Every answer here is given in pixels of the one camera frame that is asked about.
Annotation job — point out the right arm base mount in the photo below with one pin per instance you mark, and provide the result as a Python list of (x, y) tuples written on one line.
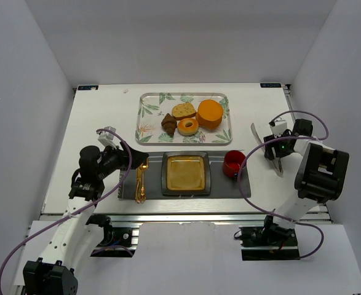
[(254, 247)]

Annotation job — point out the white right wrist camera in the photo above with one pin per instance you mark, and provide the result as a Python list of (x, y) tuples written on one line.
[(278, 127)]

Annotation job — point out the metal tongs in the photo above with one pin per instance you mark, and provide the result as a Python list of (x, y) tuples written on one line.
[(276, 163)]

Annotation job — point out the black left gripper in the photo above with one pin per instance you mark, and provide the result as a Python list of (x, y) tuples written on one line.
[(128, 158)]

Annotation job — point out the large orange bun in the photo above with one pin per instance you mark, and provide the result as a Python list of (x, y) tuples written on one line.
[(209, 114)]

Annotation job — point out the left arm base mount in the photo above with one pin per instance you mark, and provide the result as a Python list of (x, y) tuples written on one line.
[(120, 239)]

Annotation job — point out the sliced bread piece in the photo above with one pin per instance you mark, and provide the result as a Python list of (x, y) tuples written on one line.
[(183, 111)]

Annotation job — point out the gold fork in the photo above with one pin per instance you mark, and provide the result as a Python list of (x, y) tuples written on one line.
[(138, 186)]

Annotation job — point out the brown chocolate croissant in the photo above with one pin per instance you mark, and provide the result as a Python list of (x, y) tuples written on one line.
[(169, 124)]

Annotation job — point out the gold spoon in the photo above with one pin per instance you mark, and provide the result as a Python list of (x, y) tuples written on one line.
[(143, 167)]

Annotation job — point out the blue corner label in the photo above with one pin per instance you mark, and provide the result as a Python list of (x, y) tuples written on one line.
[(269, 85), (87, 87)]

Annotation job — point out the aluminium table frame rail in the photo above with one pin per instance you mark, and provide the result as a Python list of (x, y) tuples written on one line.
[(254, 217)]

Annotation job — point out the floral serving tray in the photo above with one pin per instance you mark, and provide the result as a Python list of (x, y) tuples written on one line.
[(154, 106)]

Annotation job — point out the red mug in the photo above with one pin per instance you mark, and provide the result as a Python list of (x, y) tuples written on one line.
[(231, 164)]

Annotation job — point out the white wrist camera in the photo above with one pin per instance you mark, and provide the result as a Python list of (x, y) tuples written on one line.
[(278, 127), (106, 137)]

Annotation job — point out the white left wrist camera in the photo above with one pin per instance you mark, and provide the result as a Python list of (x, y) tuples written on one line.
[(106, 137)]

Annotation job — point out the glazed donut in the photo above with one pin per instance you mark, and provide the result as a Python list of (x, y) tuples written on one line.
[(188, 126)]

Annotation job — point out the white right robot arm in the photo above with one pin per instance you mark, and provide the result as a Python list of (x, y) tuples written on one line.
[(320, 177)]

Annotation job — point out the blue right corner label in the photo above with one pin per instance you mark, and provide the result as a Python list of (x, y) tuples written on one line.
[(269, 85)]

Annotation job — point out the black square plate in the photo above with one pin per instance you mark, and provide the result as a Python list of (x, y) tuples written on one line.
[(185, 173)]

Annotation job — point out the blue left corner label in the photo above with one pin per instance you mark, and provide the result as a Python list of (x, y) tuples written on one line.
[(87, 87)]

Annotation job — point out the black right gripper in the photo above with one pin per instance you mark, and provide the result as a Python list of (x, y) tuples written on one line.
[(272, 150)]

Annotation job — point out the dark grey placemat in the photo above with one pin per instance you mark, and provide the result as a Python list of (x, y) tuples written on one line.
[(222, 186)]

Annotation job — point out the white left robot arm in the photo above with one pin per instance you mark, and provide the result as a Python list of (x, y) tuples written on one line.
[(54, 271)]

